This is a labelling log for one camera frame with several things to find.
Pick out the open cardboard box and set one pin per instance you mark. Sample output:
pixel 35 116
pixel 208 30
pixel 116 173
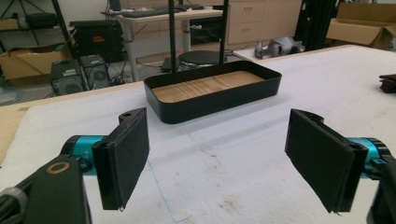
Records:
pixel 364 26

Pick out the black equipment case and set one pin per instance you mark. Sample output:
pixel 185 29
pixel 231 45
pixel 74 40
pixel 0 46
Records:
pixel 97 39

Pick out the black keyboard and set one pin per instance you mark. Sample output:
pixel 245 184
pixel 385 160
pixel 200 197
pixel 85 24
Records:
pixel 149 12

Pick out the black computer tower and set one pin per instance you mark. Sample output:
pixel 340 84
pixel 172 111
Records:
pixel 67 77
pixel 95 71

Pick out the black tripod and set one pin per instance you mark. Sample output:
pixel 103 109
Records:
pixel 34 21

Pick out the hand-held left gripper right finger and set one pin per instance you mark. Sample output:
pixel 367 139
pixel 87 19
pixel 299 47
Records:
pixel 323 155

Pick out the black tray with wooden bottom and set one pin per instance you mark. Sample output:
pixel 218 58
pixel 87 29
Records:
pixel 214 102

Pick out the wooden drawer cabinet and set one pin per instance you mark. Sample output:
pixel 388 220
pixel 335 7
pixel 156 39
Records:
pixel 261 21

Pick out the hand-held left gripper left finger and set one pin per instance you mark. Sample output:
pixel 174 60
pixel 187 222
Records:
pixel 124 155

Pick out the dark cloth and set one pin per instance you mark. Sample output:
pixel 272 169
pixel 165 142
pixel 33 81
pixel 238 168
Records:
pixel 388 83

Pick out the white table cloth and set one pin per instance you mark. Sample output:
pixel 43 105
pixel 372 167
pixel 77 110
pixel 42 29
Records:
pixel 236 161

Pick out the light wooden desk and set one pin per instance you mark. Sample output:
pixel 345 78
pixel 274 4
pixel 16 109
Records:
pixel 174 17

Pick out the black stand with round base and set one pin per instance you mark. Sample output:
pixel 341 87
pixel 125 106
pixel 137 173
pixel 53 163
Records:
pixel 199 57

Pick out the grey plastic device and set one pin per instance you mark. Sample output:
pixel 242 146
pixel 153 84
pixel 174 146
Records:
pixel 278 46

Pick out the brown cardboard box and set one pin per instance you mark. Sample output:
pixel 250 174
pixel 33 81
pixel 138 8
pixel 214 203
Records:
pixel 31 62

